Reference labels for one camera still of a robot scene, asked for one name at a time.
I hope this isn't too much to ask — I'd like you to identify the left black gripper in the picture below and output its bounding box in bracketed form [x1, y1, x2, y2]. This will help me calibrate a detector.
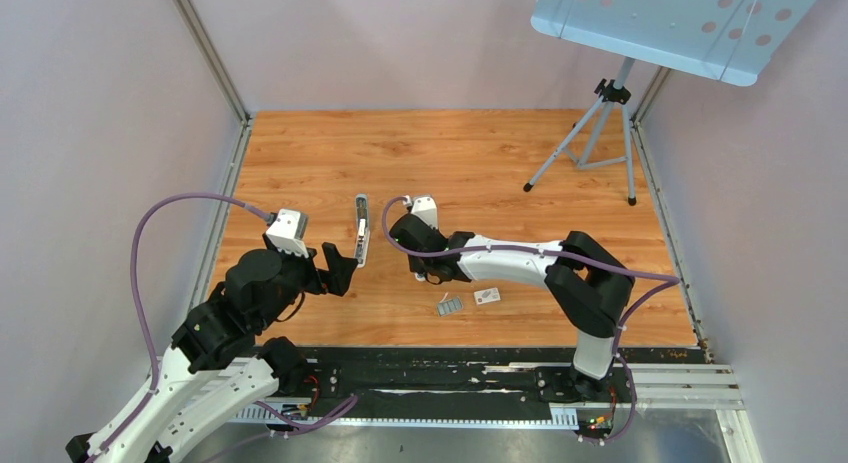
[256, 230, 358, 330]

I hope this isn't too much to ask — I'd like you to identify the small white staple box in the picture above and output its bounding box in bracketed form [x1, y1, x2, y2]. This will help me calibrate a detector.
[473, 288, 501, 305]

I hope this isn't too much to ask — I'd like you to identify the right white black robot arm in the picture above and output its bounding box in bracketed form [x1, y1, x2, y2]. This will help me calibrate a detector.
[388, 214, 635, 401]

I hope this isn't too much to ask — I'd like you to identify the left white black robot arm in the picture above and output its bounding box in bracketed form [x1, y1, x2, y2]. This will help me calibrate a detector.
[66, 243, 358, 462]

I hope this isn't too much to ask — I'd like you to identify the grey tripod stand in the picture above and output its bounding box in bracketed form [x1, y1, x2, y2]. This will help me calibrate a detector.
[522, 57, 638, 206]

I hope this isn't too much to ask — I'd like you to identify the light blue perforated tray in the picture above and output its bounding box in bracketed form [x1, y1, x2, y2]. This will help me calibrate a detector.
[531, 0, 818, 87]

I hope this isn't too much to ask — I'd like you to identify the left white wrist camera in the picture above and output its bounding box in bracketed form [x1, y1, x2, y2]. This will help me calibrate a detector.
[264, 209, 309, 258]

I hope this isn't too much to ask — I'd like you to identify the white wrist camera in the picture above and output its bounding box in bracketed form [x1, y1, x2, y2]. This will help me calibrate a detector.
[264, 209, 309, 258]
[409, 195, 439, 230]

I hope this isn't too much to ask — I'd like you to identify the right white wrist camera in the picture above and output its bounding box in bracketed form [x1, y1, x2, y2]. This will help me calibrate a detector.
[409, 195, 439, 230]

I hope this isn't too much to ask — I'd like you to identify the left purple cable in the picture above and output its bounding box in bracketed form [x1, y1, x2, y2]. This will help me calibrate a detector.
[86, 192, 276, 463]

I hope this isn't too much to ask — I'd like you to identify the purple cable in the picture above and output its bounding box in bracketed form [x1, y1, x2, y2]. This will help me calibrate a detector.
[380, 195, 682, 441]
[86, 192, 276, 463]

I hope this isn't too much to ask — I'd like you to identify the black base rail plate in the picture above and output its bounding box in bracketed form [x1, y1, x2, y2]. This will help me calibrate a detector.
[142, 345, 664, 429]

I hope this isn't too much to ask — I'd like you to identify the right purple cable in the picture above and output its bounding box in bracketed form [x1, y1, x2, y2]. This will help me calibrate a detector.
[380, 195, 682, 441]

